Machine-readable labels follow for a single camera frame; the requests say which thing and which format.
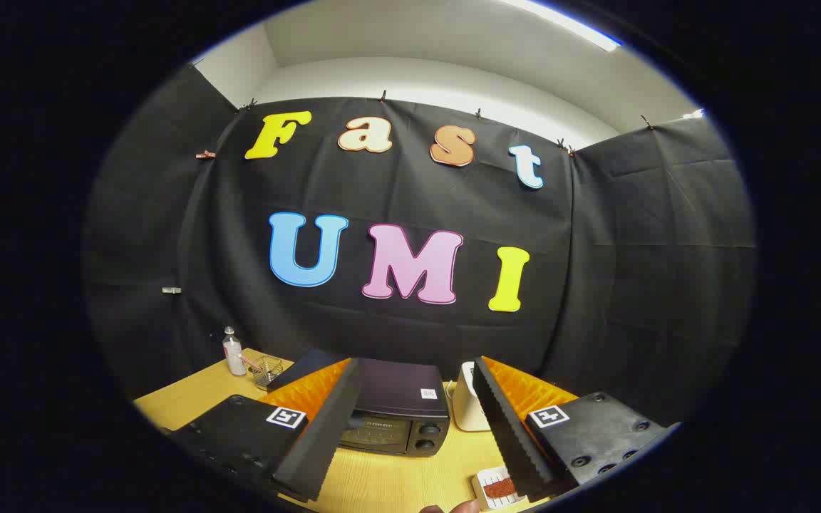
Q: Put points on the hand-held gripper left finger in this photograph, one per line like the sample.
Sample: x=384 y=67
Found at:
x=336 y=417

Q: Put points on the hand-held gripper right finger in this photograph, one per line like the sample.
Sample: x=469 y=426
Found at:
x=507 y=420

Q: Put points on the black toaster oven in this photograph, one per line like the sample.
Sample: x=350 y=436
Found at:
x=396 y=388

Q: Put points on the dried red meat strip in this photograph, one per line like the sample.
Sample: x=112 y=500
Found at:
x=500 y=489

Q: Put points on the white bread toaster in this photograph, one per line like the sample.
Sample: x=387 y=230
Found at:
x=466 y=410

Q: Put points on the small white rectangular dish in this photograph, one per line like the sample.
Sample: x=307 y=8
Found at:
x=482 y=481

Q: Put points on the pink straw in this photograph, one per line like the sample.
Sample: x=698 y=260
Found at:
x=250 y=362

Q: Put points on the clear plastic bottle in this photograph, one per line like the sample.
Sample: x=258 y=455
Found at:
x=233 y=356

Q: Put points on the black backdrop cloth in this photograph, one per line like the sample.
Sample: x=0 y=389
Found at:
x=596 y=285

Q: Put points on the copper cloth clip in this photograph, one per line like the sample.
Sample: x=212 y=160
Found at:
x=205 y=154

